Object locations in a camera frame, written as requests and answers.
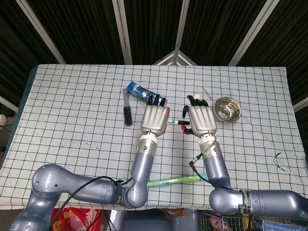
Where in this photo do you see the white triangular frame base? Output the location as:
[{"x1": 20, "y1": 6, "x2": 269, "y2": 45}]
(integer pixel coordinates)
[{"x1": 153, "y1": 50, "x2": 198, "y2": 65}]

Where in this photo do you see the grey fan strap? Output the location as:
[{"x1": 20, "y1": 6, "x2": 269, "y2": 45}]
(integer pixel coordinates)
[{"x1": 195, "y1": 86, "x2": 213, "y2": 102}]

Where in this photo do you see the red printed bag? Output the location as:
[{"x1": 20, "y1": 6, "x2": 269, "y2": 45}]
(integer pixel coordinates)
[{"x1": 51, "y1": 208, "x2": 102, "y2": 231}]

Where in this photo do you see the blue printed cardboard box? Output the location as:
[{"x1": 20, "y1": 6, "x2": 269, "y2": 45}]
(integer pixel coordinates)
[{"x1": 127, "y1": 81, "x2": 168, "y2": 104}]

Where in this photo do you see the metal wire basket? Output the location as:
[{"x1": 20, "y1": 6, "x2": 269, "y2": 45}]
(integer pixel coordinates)
[{"x1": 199, "y1": 210, "x2": 263, "y2": 231}]

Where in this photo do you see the blue green water pump toy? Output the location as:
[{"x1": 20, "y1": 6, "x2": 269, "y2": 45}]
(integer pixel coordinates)
[{"x1": 121, "y1": 173, "x2": 208, "y2": 189}]

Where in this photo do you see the white black checked tablecloth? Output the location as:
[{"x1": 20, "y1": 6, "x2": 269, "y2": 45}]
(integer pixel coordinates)
[{"x1": 0, "y1": 64, "x2": 308, "y2": 211}]

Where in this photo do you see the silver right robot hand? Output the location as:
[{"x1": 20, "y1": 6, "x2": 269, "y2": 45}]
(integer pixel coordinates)
[{"x1": 182, "y1": 95, "x2": 217, "y2": 137}]

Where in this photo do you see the grey robot torso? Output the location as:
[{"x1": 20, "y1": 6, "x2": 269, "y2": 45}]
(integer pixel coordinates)
[{"x1": 115, "y1": 209, "x2": 200, "y2": 231}]

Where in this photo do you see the stainless steel bowl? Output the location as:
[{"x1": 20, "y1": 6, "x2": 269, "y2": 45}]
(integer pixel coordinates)
[{"x1": 213, "y1": 96, "x2": 242, "y2": 122}]

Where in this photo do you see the black grey right arm cable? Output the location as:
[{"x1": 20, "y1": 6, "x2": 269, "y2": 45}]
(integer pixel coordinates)
[{"x1": 188, "y1": 136, "x2": 233, "y2": 192}]

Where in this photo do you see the white frame post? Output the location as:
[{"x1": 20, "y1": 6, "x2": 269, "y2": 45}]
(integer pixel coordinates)
[
  {"x1": 292, "y1": 96, "x2": 308, "y2": 112},
  {"x1": 112, "y1": 0, "x2": 133, "y2": 64},
  {"x1": 228, "y1": 0, "x2": 281, "y2": 65},
  {"x1": 174, "y1": 0, "x2": 191, "y2": 52},
  {"x1": 0, "y1": 95, "x2": 19, "y2": 113},
  {"x1": 15, "y1": 0, "x2": 66, "y2": 64}
]

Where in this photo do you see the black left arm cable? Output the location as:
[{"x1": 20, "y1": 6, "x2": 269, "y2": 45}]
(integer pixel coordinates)
[{"x1": 49, "y1": 176, "x2": 133, "y2": 231}]

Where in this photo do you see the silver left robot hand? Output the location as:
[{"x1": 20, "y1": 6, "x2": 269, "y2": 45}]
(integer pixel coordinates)
[{"x1": 140, "y1": 93, "x2": 171, "y2": 136}]

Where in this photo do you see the blue flat box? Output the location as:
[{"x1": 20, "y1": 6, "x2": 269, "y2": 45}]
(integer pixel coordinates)
[{"x1": 261, "y1": 220, "x2": 308, "y2": 231}]

